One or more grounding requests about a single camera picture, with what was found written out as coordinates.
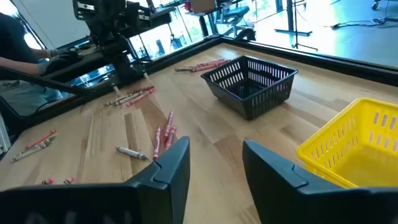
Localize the blue office chair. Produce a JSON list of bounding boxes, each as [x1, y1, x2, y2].
[[216, 4, 251, 38]]

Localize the yellow plastic basket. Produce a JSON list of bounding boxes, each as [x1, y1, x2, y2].
[[297, 98, 398, 189]]

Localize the cardboard box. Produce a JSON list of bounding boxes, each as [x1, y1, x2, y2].
[[189, 0, 218, 14]]

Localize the person's leg in jeans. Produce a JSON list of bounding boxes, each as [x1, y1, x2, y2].
[[0, 12, 80, 118]]

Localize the black plastic basket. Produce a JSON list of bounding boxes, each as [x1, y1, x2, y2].
[[200, 55, 299, 121]]

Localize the black floor stand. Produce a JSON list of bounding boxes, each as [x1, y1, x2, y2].
[[274, 0, 318, 52]]

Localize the black table clamp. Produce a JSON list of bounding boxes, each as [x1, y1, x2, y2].
[[234, 27, 257, 43]]

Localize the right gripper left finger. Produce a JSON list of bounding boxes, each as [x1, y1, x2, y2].
[[0, 136, 191, 224]]

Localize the brown crayons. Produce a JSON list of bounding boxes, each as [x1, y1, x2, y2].
[[164, 111, 175, 143]]

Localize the black metal table frame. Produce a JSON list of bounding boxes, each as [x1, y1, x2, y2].
[[0, 33, 398, 141]]

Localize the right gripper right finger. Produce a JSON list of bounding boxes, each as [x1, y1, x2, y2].
[[242, 139, 398, 224]]

